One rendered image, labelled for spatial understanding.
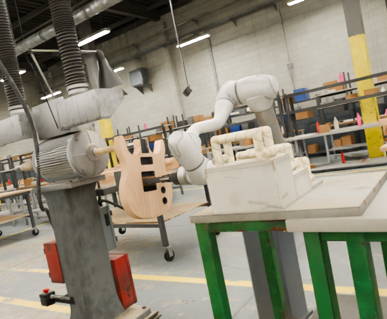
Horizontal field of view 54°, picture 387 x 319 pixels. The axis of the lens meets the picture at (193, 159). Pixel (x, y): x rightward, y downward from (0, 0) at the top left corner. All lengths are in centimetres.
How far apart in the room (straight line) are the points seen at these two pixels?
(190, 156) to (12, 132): 116
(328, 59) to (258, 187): 1161
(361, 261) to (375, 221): 15
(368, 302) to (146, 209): 105
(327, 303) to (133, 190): 97
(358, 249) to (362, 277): 9
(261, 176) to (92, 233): 124
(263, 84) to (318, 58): 1095
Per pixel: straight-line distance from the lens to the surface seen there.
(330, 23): 1292
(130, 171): 183
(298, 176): 144
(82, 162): 204
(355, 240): 126
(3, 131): 247
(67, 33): 202
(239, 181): 132
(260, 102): 199
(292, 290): 246
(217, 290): 154
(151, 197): 192
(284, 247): 237
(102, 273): 232
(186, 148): 157
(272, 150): 132
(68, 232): 223
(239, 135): 131
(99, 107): 179
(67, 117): 196
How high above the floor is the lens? 122
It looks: 3 degrees down
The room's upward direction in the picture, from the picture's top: 11 degrees counter-clockwise
